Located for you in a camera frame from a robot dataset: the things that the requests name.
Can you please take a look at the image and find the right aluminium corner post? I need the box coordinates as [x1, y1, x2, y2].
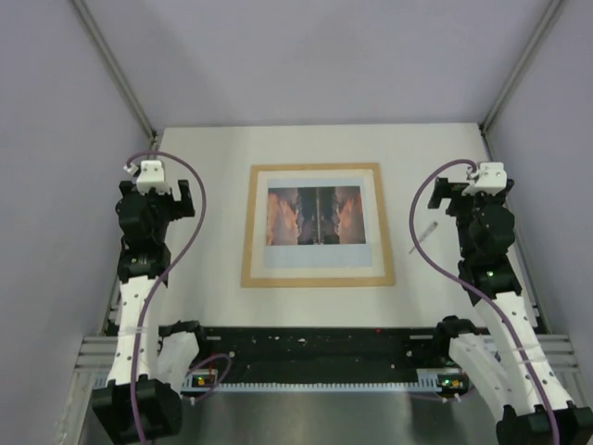
[479, 0, 567, 134]

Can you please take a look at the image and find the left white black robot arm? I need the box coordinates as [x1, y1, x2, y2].
[91, 180, 210, 444]

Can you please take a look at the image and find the aluminium front rail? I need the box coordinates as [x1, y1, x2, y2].
[76, 335, 579, 370]

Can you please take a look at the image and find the grey slotted cable duct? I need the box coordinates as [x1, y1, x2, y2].
[216, 370, 470, 397]

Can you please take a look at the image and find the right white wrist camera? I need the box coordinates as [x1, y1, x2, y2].
[461, 162, 508, 196]

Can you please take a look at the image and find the aluminium corner post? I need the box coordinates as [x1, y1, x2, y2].
[69, 0, 157, 142]
[479, 0, 567, 134]

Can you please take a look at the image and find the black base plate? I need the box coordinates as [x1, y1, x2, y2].
[191, 327, 461, 385]

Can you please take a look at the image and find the orange sky photo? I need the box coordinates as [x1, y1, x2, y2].
[263, 177, 374, 269]

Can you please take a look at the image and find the left aluminium corner post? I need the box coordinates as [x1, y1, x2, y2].
[69, 0, 157, 142]

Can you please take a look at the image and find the light wooden picture frame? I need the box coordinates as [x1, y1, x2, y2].
[241, 162, 396, 288]

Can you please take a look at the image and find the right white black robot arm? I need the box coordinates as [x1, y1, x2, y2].
[428, 178, 592, 444]

